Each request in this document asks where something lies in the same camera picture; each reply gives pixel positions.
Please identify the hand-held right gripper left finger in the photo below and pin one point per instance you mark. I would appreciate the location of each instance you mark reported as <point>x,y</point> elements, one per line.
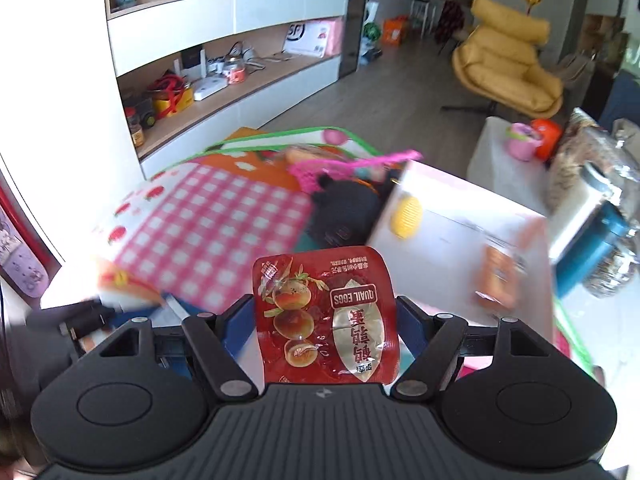
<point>239,332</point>

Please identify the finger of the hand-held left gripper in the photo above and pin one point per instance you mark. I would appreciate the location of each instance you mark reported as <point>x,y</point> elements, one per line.
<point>90,317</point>

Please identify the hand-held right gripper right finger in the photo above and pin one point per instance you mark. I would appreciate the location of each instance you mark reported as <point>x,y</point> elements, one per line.
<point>412,327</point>

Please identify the red yellow snack packet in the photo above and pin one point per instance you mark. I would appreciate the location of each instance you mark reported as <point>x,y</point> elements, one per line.
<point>127,285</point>

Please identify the red quail egg packet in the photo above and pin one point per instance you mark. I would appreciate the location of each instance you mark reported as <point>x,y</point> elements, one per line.
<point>320,310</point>

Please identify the orange snack packet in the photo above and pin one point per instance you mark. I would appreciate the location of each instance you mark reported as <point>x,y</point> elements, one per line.
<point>500,275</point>

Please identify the pink storage box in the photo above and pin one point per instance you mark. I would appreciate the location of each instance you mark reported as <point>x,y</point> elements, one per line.
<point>450,230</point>

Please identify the black plush toy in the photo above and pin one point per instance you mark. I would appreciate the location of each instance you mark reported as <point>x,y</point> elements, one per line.
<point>345,210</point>

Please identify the pink mesh bag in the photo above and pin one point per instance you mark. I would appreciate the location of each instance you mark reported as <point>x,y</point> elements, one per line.
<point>320,172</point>

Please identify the tan woven toy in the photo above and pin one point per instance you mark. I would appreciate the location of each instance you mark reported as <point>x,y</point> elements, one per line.
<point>310,152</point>

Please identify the lilac patterned board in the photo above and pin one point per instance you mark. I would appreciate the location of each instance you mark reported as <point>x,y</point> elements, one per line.
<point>22,260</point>

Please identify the yellow dotted round toy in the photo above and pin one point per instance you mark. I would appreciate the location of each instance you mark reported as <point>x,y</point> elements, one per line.
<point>406,217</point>

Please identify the colourful foam play mat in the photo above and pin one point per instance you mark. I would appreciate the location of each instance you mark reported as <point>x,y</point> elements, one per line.
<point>210,210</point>

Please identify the white coffee table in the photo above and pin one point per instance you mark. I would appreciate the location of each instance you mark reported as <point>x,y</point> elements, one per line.
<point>495,165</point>

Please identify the teal thermos bottle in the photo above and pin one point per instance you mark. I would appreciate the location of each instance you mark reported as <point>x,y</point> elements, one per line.
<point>585,255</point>

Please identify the brown spice jar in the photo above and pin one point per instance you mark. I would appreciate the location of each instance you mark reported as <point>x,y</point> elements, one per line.
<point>135,130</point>

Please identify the toy truck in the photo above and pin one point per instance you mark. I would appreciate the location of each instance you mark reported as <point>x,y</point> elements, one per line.
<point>140,112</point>

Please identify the pink toy cup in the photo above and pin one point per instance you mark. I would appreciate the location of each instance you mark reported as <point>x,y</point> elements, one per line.
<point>522,142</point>

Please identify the clear glass jar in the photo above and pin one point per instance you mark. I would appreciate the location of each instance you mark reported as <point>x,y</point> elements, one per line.
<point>620,260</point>

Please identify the glass jar of nuts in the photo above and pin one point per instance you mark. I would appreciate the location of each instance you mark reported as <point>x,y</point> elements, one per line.
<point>570,170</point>

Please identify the yellow box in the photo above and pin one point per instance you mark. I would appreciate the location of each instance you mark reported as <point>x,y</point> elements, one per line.
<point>175,102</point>

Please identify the orange round toy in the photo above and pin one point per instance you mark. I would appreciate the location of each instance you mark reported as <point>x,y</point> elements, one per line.
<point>547,135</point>

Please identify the white router box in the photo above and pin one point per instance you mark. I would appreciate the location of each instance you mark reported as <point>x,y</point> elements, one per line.
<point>210,89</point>

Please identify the yellow lounge chair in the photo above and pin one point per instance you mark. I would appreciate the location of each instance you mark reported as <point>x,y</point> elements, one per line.
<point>500,60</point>

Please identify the orange cardboard box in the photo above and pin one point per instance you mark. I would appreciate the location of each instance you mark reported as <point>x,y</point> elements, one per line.
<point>395,31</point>

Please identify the watermelon ball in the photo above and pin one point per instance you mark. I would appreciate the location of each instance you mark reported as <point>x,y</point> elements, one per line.
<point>372,32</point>

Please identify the white and pink carton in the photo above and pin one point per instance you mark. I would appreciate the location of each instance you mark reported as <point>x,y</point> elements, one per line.
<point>312,37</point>

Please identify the blue cabinet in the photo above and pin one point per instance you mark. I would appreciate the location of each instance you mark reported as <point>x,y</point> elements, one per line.
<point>620,100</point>

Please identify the dark red decorative bunch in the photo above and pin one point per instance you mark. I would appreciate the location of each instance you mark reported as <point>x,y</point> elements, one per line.
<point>450,20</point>

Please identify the white stool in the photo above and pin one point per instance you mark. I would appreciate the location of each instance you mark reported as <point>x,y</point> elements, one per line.
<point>425,12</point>

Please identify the white wooden wall cabinet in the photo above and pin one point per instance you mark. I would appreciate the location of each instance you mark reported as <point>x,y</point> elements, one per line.
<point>175,30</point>

